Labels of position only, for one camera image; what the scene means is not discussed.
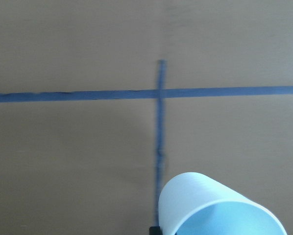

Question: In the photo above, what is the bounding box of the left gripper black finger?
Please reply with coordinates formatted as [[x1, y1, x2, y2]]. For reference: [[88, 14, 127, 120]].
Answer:
[[149, 226, 161, 235]]

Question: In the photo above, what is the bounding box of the light blue cup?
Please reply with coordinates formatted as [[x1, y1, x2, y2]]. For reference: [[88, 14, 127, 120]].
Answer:
[[158, 172, 287, 235]]

